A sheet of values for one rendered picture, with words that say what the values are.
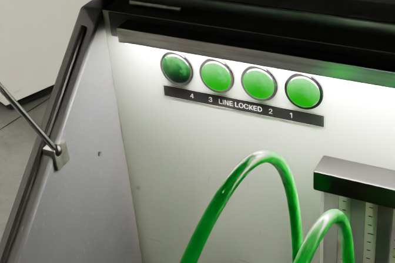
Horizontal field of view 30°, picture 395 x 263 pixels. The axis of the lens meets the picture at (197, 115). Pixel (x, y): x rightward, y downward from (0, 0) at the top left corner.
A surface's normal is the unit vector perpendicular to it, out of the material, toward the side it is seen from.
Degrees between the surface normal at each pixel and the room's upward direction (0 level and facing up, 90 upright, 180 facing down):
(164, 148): 90
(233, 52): 90
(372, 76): 90
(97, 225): 90
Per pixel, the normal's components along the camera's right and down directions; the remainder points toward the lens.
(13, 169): -0.07, -0.85
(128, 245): 0.88, 0.18
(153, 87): -0.46, 0.50
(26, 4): 0.65, 0.36
